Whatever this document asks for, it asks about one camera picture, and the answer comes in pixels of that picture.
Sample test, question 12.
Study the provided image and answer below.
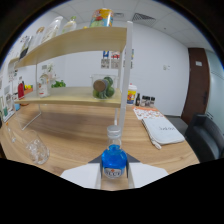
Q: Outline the clear bottle wooden cap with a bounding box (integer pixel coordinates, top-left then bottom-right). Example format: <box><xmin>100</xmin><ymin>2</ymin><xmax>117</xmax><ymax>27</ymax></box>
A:
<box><xmin>33</xmin><ymin>26</ymin><xmax>46</xmax><ymax>48</ymax></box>

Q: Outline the louvred air vent grille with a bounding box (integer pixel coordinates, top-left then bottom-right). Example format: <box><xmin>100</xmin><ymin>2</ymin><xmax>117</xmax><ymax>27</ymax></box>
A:
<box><xmin>131</xmin><ymin>12</ymin><xmax>157</xmax><ymax>24</ymax></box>

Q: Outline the two-tier wood shelf rack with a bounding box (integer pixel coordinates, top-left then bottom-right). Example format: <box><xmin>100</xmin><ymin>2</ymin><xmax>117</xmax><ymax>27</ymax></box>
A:
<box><xmin>13</xmin><ymin>20</ymin><xmax>134</xmax><ymax>132</ymax></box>

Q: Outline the white zip pouch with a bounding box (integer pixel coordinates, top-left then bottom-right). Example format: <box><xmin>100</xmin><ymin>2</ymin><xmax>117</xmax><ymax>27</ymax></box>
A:
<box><xmin>141</xmin><ymin>116</ymin><xmax>186</xmax><ymax>150</ymax></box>

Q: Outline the orange patterned paper sheet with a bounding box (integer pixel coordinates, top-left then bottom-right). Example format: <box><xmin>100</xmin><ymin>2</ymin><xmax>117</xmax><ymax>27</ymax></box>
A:
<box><xmin>133</xmin><ymin>107</ymin><xmax>165</xmax><ymax>121</ymax></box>

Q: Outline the brown door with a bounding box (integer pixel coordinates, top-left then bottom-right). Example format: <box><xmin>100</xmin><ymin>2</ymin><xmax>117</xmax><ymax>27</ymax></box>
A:
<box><xmin>180</xmin><ymin>47</ymin><xmax>210</xmax><ymax>126</ymax></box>

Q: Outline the clear glass with ice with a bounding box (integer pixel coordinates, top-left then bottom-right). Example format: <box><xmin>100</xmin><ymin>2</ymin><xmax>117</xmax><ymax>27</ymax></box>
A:
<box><xmin>22</xmin><ymin>129</ymin><xmax>51</xmax><ymax>166</ymax></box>

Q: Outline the glass jar with limes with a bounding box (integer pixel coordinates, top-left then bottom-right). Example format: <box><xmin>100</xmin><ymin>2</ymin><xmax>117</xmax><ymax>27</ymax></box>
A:
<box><xmin>89</xmin><ymin>73</ymin><xmax>118</xmax><ymax>100</ymax></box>

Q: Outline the blue liquor bottle silver cap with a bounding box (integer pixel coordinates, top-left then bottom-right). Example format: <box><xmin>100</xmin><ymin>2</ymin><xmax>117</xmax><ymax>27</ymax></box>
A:
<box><xmin>100</xmin><ymin>125</ymin><xmax>129</xmax><ymax>180</ymax></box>

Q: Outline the clear bottle red label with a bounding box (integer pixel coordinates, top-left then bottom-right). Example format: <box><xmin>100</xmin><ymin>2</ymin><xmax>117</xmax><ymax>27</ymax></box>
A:
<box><xmin>37</xmin><ymin>73</ymin><xmax>51</xmax><ymax>99</ymax></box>

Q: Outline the clear bottle green cap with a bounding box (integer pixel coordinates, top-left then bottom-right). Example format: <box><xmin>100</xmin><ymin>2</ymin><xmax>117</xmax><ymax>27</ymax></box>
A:
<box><xmin>61</xmin><ymin>15</ymin><xmax>78</xmax><ymax>34</ymax></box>

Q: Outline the grey printed wall poster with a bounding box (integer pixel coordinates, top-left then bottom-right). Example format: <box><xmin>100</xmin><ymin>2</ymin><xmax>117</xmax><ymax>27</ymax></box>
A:
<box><xmin>110</xmin><ymin>59</ymin><xmax>121</xmax><ymax>69</ymax></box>
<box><xmin>100</xmin><ymin>58</ymin><xmax>111</xmax><ymax>69</ymax></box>

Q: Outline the yellow drink can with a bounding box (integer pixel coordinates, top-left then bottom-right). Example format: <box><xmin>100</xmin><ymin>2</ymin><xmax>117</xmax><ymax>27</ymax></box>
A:
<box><xmin>89</xmin><ymin>7</ymin><xmax>115</xmax><ymax>28</ymax></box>

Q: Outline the white milk bottle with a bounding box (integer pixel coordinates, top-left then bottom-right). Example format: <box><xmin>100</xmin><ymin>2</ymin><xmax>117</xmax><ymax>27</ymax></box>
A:
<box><xmin>41</xmin><ymin>15</ymin><xmax>64</xmax><ymax>44</ymax></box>

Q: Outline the black chair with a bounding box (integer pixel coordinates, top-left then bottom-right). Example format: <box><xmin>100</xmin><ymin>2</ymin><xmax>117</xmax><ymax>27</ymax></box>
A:
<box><xmin>184</xmin><ymin>113</ymin><xmax>224</xmax><ymax>163</ymax></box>

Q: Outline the green potted plant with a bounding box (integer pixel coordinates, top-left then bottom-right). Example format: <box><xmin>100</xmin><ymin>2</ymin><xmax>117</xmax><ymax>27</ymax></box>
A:
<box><xmin>50</xmin><ymin>79</ymin><xmax>67</xmax><ymax>89</ymax></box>

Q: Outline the red liquid glass bottle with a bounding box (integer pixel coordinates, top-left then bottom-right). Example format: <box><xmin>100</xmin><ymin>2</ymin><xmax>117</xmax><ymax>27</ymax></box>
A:
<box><xmin>17</xmin><ymin>80</ymin><xmax>26</xmax><ymax>100</ymax></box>

